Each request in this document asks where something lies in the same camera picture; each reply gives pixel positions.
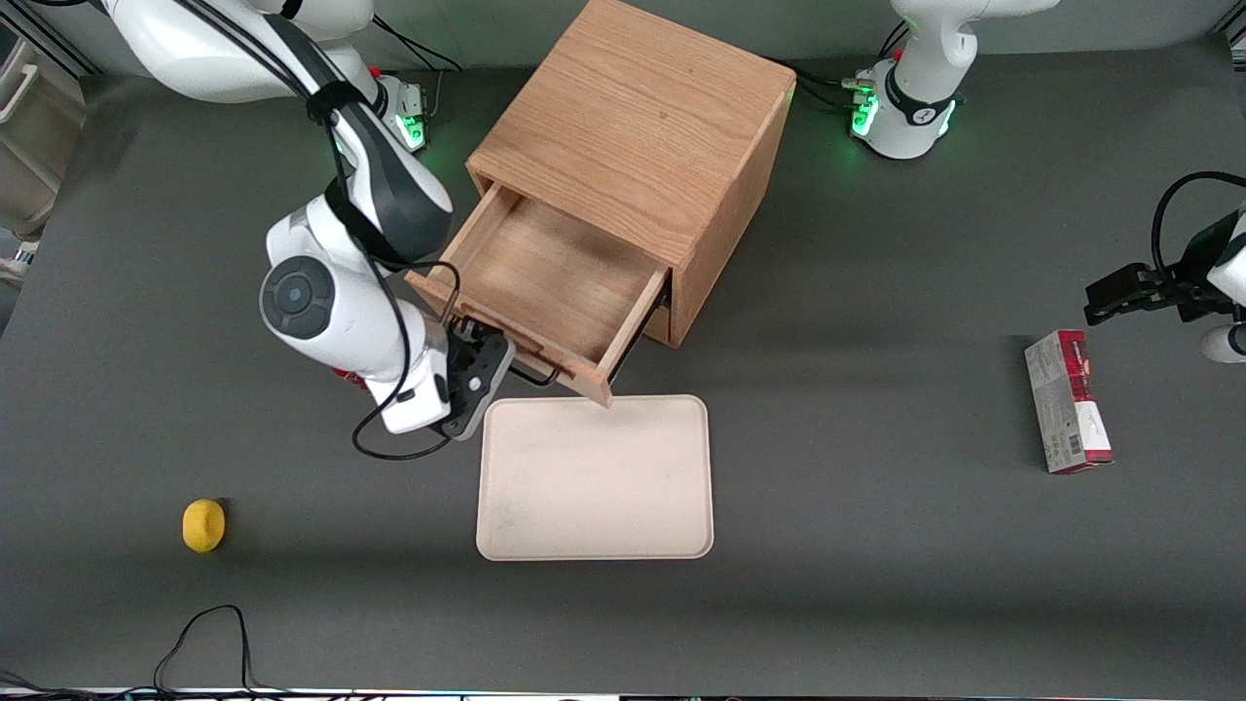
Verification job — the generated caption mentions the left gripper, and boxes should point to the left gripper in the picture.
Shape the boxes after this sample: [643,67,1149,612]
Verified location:
[1083,209,1243,328]

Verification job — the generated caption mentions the beige plastic tray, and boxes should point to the beige plastic tray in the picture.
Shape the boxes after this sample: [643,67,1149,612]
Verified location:
[475,393,715,563]

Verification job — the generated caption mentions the black looped cable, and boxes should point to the black looped cable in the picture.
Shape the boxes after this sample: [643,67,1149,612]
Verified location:
[153,605,256,698]

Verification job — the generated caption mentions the red and grey carton box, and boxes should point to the red and grey carton box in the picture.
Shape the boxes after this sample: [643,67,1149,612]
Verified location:
[1023,329,1116,476]

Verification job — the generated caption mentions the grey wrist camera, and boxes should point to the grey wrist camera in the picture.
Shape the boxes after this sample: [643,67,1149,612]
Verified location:
[1199,324,1246,364]
[441,336,517,441]

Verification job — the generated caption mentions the black left arm wrist cable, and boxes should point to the black left arm wrist cable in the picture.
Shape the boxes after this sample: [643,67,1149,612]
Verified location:
[1151,171,1246,276]

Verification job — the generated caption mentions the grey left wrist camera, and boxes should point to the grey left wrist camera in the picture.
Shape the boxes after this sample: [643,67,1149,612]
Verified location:
[1199,324,1246,364]

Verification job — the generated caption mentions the yellow lemon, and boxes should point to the yellow lemon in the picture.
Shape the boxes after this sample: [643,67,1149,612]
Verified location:
[182,498,227,555]

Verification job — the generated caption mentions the black right base cables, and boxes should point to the black right base cables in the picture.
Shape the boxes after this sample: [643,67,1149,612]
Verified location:
[370,14,466,126]

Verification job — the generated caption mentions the black metal drawer handle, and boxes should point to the black metal drawer handle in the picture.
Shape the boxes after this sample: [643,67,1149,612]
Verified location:
[504,358,563,388]

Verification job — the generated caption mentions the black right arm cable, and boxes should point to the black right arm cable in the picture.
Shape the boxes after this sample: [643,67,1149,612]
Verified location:
[190,0,464,462]

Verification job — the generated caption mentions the wooden drawer with black handle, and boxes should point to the wooden drawer with black handle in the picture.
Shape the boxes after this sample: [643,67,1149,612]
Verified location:
[403,181,675,409]
[638,292,678,348]

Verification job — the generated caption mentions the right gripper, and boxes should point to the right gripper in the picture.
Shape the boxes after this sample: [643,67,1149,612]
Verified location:
[380,324,515,436]

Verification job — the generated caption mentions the black left base cables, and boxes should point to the black left base cables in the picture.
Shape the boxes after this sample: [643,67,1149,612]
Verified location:
[774,19,911,116]

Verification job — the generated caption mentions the black base cables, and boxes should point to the black base cables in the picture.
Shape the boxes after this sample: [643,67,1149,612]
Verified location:
[774,19,911,116]
[370,14,466,126]

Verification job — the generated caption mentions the wooden drawer cabinet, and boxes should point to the wooden drawer cabinet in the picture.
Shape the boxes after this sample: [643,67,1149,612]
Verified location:
[465,0,799,350]

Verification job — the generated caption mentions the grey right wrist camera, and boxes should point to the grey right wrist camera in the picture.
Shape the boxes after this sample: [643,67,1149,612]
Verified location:
[441,336,517,441]

